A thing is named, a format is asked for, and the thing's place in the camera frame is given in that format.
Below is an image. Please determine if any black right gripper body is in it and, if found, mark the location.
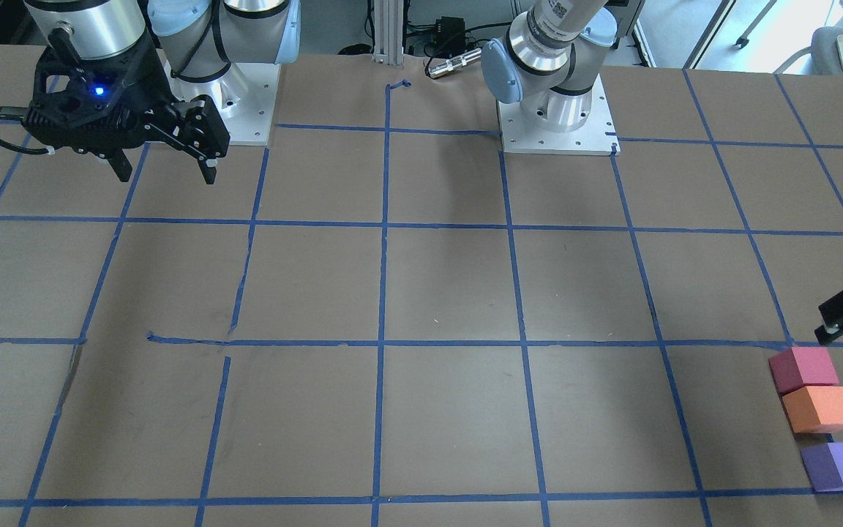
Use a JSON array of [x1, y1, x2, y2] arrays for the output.
[[26, 37, 175, 154]]

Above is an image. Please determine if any orange foam cube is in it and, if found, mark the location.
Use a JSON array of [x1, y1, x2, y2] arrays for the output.
[[782, 386, 843, 433]]

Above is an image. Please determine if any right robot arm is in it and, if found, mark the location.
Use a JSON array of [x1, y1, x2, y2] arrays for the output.
[[20, 1, 301, 184]]

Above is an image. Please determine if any pink foam cube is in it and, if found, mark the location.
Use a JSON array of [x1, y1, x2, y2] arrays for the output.
[[768, 346, 839, 396]]

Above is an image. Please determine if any purple foam cube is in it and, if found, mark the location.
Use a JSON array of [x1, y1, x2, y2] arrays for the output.
[[800, 441, 843, 493]]

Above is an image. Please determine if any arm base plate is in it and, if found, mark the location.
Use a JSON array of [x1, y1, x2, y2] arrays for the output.
[[496, 77, 621, 156], [168, 63, 282, 146]]

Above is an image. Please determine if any aluminium frame post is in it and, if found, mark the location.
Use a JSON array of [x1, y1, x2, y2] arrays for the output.
[[372, 0, 405, 69]]

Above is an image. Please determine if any silver cable connector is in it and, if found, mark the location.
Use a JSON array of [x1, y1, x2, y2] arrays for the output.
[[425, 48, 482, 79]]

